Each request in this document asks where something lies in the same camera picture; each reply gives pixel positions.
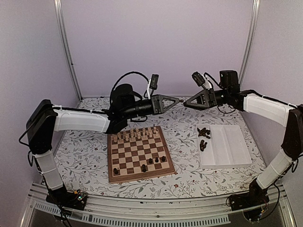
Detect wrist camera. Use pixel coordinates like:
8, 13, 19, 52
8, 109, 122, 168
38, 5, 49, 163
143, 74, 159, 99
192, 71, 214, 90

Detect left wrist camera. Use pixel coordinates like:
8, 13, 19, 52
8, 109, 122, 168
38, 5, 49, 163
143, 74, 159, 99

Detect dark chess pieces in tray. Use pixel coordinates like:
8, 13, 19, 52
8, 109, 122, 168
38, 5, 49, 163
197, 127, 211, 152

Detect white chess piece row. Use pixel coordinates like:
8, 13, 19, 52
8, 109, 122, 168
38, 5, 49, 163
109, 126, 160, 142

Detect floral patterned table mat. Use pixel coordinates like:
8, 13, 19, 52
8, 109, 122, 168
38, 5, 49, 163
54, 104, 266, 199

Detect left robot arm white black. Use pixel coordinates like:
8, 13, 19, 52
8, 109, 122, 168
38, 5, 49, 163
22, 84, 179, 205

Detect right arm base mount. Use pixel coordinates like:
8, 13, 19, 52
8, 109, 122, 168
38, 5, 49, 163
226, 179, 269, 222

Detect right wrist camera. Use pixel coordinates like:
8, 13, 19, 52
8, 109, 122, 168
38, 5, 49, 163
192, 71, 214, 90

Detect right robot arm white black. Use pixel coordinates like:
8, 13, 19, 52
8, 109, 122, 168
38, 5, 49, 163
184, 70, 303, 206

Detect aluminium front rail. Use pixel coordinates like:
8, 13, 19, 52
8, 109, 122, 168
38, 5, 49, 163
20, 183, 297, 227

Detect wooden chess board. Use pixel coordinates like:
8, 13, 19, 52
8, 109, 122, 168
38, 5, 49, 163
107, 126, 177, 183

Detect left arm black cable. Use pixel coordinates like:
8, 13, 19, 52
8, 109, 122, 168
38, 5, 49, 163
111, 71, 151, 95

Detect white plastic tray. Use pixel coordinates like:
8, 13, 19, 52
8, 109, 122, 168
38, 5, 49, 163
195, 124, 252, 169

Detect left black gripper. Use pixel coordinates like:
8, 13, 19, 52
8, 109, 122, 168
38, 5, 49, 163
123, 94, 179, 120

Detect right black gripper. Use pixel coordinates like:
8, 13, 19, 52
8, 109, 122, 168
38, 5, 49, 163
184, 88, 230, 111

